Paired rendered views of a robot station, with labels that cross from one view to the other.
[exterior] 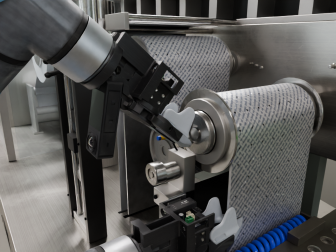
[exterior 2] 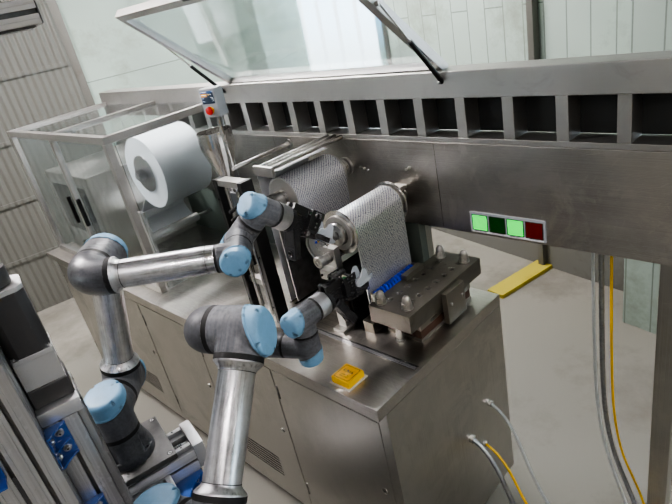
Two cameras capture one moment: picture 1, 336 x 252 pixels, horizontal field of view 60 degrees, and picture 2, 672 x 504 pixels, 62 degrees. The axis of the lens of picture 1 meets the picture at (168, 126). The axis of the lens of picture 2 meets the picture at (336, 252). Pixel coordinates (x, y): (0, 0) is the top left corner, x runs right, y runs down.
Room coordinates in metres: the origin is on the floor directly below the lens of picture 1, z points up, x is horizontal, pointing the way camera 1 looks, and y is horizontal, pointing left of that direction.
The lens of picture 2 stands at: (-1.11, 0.13, 1.94)
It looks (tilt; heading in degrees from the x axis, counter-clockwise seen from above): 25 degrees down; 354
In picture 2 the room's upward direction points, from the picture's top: 13 degrees counter-clockwise
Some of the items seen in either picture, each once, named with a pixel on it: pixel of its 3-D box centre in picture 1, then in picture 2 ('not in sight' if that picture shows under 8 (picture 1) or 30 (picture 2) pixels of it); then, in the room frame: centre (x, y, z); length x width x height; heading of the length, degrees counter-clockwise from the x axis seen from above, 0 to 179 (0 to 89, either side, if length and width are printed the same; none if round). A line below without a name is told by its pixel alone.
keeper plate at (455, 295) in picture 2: not in sight; (454, 301); (0.36, -0.36, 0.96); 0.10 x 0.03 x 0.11; 125
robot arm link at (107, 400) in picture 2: not in sight; (110, 408); (0.29, 0.72, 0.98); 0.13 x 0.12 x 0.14; 173
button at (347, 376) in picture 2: not in sight; (347, 376); (0.22, 0.04, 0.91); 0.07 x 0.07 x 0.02; 35
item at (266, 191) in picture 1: (270, 195); (386, 257); (0.50, -0.20, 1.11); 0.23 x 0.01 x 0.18; 125
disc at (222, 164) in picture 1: (204, 131); (340, 232); (0.48, -0.06, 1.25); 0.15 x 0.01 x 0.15; 35
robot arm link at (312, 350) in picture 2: not in sight; (303, 346); (0.29, 0.14, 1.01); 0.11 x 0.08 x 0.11; 61
